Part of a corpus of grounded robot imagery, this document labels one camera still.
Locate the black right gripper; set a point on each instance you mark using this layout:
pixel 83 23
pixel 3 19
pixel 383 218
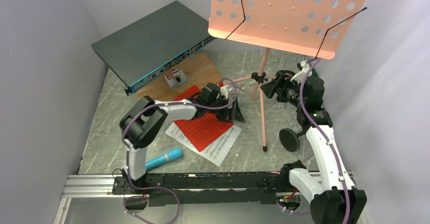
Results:
pixel 279 85

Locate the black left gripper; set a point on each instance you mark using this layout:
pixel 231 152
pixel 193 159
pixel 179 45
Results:
pixel 233 114

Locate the red sheet music booklet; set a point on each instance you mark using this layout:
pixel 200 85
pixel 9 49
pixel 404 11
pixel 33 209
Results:
pixel 203 131

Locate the black round disc stand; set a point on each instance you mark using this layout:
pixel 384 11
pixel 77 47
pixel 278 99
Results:
pixel 290 139

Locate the white sheet music paper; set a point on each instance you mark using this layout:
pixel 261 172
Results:
pixel 214 152

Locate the pink music stand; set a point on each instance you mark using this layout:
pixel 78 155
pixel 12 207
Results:
pixel 313 28

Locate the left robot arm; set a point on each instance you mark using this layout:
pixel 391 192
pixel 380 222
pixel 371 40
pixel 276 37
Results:
pixel 142 123

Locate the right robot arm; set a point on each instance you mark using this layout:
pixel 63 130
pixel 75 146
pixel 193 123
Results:
pixel 335 198

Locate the wooden board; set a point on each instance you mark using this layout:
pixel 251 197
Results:
pixel 196 70

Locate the blue cylindrical tube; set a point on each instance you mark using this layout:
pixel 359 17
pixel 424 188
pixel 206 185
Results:
pixel 170 155

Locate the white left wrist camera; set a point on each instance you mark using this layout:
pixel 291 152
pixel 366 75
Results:
pixel 228 89

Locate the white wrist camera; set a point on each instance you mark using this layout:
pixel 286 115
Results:
pixel 306 69
pixel 228 89

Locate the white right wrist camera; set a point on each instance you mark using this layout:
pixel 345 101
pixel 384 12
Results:
pixel 306 69

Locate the small metal bracket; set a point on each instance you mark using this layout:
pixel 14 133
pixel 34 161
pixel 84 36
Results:
pixel 176 78

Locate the dark grey network switch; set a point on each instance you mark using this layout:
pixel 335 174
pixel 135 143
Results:
pixel 147 48

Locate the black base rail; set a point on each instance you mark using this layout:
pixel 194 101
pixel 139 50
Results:
pixel 206 188

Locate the aluminium frame rail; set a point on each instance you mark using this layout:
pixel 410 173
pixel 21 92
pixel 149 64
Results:
pixel 83 186

